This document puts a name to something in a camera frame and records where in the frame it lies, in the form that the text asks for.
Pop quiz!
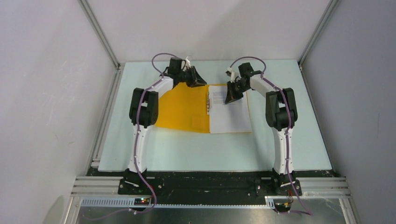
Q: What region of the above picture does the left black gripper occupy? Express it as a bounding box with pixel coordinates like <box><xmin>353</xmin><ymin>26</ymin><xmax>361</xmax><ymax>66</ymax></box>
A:
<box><xmin>177</xmin><ymin>66</ymin><xmax>207</xmax><ymax>88</ymax></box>

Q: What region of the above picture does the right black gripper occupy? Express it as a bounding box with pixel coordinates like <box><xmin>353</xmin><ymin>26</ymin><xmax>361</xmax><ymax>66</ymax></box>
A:
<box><xmin>225</xmin><ymin>80</ymin><xmax>249</xmax><ymax>104</ymax></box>

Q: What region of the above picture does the metal folder clip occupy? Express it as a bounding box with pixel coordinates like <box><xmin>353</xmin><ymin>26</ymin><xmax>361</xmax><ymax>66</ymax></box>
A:
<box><xmin>206</xmin><ymin>92</ymin><xmax>212</xmax><ymax>115</ymax></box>

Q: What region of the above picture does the orange file folder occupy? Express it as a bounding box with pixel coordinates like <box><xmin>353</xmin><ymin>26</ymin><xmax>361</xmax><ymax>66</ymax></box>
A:
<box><xmin>156</xmin><ymin>84</ymin><xmax>226</xmax><ymax>133</ymax></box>

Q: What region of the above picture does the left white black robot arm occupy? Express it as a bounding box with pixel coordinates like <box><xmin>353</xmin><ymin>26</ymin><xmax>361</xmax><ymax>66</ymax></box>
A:
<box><xmin>123</xmin><ymin>55</ymin><xmax>207</xmax><ymax>194</ymax></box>

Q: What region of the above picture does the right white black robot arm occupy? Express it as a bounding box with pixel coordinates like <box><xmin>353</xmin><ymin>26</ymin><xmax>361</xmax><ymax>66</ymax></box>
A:
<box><xmin>225</xmin><ymin>63</ymin><xmax>302</xmax><ymax>196</ymax></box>

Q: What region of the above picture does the right controller board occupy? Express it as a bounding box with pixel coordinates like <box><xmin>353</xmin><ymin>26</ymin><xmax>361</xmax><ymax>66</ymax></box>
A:
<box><xmin>274</xmin><ymin>203</ymin><xmax>291</xmax><ymax>214</ymax></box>

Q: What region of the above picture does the controller board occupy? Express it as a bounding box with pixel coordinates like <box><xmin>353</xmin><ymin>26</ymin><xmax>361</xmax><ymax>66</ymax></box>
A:
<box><xmin>134</xmin><ymin>197</ymin><xmax>151</xmax><ymax>206</ymax></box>
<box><xmin>274</xmin><ymin>203</ymin><xmax>291</xmax><ymax>214</ymax></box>

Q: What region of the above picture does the left controller board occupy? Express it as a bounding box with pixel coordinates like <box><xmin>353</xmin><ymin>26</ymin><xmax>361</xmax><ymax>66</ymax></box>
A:
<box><xmin>134</xmin><ymin>197</ymin><xmax>151</xmax><ymax>206</ymax></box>

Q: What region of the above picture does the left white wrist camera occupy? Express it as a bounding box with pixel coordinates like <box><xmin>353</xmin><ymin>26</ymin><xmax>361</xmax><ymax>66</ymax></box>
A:
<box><xmin>182</xmin><ymin>56</ymin><xmax>191</xmax><ymax>71</ymax></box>

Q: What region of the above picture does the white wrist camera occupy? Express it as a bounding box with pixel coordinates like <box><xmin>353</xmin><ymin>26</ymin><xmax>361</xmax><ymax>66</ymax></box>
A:
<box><xmin>182</xmin><ymin>56</ymin><xmax>191</xmax><ymax>71</ymax></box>
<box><xmin>226</xmin><ymin>67</ymin><xmax>239</xmax><ymax>83</ymax></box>

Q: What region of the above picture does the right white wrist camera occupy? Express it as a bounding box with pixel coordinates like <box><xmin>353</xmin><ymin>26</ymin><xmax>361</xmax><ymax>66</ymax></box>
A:
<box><xmin>226</xmin><ymin>67</ymin><xmax>239</xmax><ymax>83</ymax></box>

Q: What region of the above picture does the left aluminium corner post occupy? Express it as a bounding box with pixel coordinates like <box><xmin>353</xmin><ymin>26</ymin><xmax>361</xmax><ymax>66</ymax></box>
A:
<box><xmin>77</xmin><ymin>0</ymin><xmax>120</xmax><ymax>69</ymax></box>

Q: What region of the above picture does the aluminium corner post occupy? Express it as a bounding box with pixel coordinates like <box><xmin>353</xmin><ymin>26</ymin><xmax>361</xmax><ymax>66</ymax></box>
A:
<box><xmin>298</xmin><ymin>0</ymin><xmax>341</xmax><ymax>69</ymax></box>
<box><xmin>77</xmin><ymin>0</ymin><xmax>120</xmax><ymax>69</ymax></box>

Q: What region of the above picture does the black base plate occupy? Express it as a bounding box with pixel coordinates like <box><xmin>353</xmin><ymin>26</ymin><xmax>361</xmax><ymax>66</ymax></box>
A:
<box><xmin>87</xmin><ymin>168</ymin><xmax>335</xmax><ymax>206</ymax></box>

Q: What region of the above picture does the aluminium frame rail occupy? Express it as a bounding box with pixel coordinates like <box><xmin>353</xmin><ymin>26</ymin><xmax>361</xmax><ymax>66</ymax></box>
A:
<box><xmin>62</xmin><ymin>176</ymin><xmax>361</xmax><ymax>224</ymax></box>

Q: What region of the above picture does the right aluminium corner post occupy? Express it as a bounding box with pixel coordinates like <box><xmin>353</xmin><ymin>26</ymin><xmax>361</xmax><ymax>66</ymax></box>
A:
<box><xmin>298</xmin><ymin>0</ymin><xmax>341</xmax><ymax>69</ymax></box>

